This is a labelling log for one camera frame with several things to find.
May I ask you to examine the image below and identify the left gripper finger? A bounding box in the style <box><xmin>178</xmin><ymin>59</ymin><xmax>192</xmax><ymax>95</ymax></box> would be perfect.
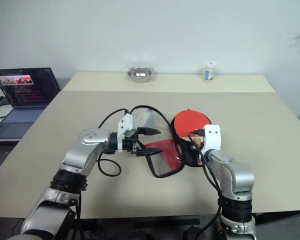
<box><xmin>135</xmin><ymin>147</ymin><xmax>165</xmax><ymax>157</ymax></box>
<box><xmin>136</xmin><ymin>127</ymin><xmax>162</xmax><ymax>137</ymax></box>

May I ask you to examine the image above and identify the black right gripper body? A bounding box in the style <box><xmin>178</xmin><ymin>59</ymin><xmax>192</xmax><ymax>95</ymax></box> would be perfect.
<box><xmin>184</xmin><ymin>144</ymin><xmax>204</xmax><ymax>167</ymax></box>

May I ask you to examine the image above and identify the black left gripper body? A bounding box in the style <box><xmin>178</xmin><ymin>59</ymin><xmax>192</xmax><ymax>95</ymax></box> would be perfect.
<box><xmin>121</xmin><ymin>129</ymin><xmax>141</xmax><ymax>156</ymax></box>

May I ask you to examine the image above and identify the red table tennis paddle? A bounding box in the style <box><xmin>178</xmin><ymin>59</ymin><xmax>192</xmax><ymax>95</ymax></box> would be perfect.
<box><xmin>174</xmin><ymin>108</ymin><xmax>212</xmax><ymax>149</ymax></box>

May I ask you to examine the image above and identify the black transparent paddle case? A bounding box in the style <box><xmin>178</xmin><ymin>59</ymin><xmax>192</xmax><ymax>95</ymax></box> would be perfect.
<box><xmin>133</xmin><ymin>106</ymin><xmax>206</xmax><ymax>179</ymax></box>

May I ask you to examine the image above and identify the stainless steel bowl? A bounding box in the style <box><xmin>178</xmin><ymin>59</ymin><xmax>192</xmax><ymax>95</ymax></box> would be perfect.
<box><xmin>126</xmin><ymin>65</ymin><xmax>155</xmax><ymax>84</ymax></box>

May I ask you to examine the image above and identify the black bar under table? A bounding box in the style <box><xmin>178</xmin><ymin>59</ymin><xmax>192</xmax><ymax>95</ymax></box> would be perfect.
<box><xmin>133</xmin><ymin>218</ymin><xmax>201</xmax><ymax>229</ymax></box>

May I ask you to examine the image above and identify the dark rounded shape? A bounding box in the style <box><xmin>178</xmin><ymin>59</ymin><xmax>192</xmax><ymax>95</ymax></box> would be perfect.
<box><xmin>182</xmin><ymin>225</ymin><xmax>217</xmax><ymax>240</ymax></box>

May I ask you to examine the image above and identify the small white-capped bottle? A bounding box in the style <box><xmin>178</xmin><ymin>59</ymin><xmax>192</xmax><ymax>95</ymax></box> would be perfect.
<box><xmin>203</xmin><ymin>61</ymin><xmax>218</xmax><ymax>82</ymax></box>

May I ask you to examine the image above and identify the open blue laptop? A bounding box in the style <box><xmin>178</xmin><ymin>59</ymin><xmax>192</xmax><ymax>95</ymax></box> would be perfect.
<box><xmin>0</xmin><ymin>67</ymin><xmax>62</xmax><ymax>140</ymax></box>

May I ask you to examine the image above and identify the grey side desk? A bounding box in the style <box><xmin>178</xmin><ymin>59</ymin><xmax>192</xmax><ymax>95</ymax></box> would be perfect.
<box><xmin>0</xmin><ymin>77</ymin><xmax>73</xmax><ymax>180</ymax></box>

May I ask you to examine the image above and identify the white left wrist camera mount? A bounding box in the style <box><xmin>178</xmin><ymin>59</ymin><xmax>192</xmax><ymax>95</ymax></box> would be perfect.
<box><xmin>116</xmin><ymin>113</ymin><xmax>138</xmax><ymax>153</ymax></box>

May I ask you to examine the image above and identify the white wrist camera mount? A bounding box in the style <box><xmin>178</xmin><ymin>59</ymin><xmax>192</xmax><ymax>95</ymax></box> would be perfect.
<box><xmin>116</xmin><ymin>113</ymin><xmax>138</xmax><ymax>153</ymax></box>
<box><xmin>201</xmin><ymin>123</ymin><xmax>222</xmax><ymax>151</ymax></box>

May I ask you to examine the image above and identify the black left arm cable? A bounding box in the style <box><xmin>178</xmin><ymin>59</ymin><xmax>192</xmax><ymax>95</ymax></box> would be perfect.
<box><xmin>97</xmin><ymin>105</ymin><xmax>172</xmax><ymax>177</ymax></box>

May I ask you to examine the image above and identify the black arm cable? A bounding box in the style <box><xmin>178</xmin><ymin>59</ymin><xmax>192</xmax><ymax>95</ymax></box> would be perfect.
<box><xmin>187</xmin><ymin>128</ymin><xmax>223</xmax><ymax>240</ymax></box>
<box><xmin>97</xmin><ymin>105</ymin><xmax>172</xmax><ymax>177</ymax></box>

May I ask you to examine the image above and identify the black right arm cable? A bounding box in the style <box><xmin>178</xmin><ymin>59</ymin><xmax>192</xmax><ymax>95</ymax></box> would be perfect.
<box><xmin>187</xmin><ymin>128</ymin><xmax>223</xmax><ymax>240</ymax></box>

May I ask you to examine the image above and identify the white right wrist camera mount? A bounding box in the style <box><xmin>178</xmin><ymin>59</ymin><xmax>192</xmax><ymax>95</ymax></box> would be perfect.
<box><xmin>201</xmin><ymin>123</ymin><xmax>222</xmax><ymax>151</ymax></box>

